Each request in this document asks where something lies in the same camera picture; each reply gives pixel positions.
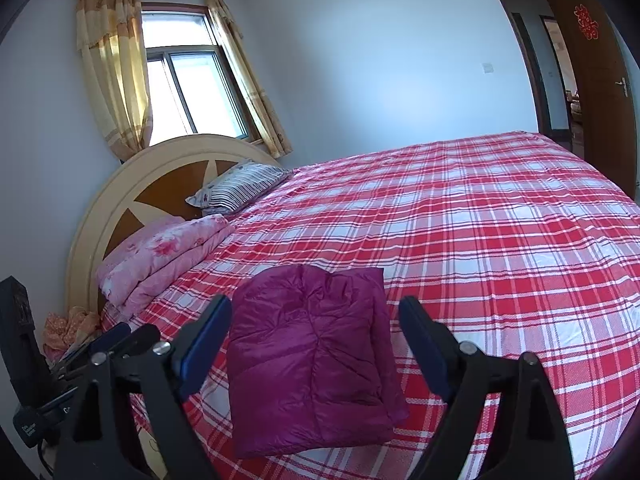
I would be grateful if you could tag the striped grey pillow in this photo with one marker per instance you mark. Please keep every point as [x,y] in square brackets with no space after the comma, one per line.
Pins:
[237,188]

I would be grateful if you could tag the red double happiness sticker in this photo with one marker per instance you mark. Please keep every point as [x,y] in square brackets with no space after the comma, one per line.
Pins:
[587,25]

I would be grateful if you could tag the silver door handle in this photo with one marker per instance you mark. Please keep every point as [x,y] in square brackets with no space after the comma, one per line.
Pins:
[622,83]

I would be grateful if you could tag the magenta quilted down jacket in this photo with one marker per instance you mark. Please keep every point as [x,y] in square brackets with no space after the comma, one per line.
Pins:
[310,362]

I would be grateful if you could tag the red white plaid bedsheet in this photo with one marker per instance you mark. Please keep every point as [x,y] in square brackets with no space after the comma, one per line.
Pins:
[511,241]

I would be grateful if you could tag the orange cloth by bed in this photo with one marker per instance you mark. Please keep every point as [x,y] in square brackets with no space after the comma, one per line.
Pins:
[64,333]

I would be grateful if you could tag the right yellow curtain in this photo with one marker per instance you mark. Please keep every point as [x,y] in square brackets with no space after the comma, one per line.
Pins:
[261,110]

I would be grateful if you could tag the yellow curtain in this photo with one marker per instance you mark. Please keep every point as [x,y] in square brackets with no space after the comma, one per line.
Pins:
[261,110]
[114,64]

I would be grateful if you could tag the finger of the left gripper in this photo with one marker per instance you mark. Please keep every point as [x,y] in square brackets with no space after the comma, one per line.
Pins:
[78,355]

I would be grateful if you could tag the brown door frame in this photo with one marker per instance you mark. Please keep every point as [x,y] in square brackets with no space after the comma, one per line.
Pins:
[548,66]

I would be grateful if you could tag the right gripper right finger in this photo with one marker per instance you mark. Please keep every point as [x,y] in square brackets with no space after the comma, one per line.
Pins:
[529,439]

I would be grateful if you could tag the left yellow curtain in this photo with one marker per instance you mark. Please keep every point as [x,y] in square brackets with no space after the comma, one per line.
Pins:
[114,64]

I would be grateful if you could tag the cream brown wooden headboard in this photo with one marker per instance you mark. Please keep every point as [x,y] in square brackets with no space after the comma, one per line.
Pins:
[152,185]

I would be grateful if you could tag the window with metal frame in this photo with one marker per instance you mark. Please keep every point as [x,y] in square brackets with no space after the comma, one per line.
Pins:
[192,88]

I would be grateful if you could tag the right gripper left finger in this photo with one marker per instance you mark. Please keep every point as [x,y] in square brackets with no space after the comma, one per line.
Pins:
[99,439]

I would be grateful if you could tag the brown wooden door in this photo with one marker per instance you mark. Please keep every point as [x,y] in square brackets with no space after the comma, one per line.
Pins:
[610,133]

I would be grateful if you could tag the pink floral folded quilt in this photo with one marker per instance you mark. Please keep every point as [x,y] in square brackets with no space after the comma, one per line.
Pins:
[149,261]

